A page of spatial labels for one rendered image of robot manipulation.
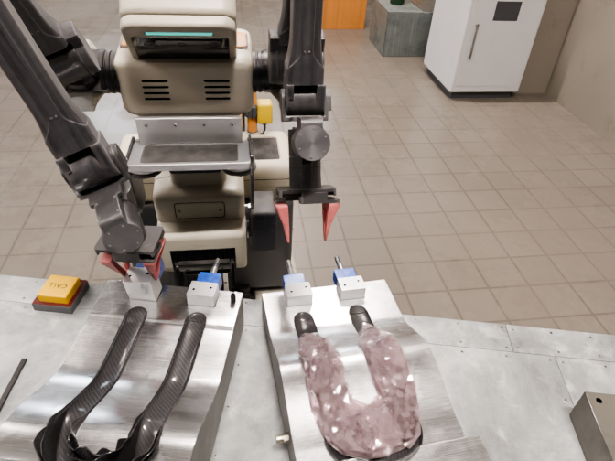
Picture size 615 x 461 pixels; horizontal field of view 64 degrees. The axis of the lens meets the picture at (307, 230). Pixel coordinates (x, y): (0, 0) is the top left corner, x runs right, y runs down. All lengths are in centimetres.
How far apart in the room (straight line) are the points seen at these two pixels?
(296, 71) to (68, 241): 198
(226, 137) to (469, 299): 153
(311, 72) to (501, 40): 350
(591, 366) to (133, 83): 106
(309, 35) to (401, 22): 425
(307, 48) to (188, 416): 58
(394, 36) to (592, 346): 422
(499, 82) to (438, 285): 242
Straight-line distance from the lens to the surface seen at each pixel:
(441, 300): 229
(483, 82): 435
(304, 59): 83
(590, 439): 97
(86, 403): 82
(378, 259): 242
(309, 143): 79
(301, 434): 79
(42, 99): 75
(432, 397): 85
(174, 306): 94
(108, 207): 76
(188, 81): 108
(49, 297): 111
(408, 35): 511
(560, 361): 110
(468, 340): 106
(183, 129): 110
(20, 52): 74
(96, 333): 94
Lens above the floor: 156
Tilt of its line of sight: 38 degrees down
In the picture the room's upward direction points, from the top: 4 degrees clockwise
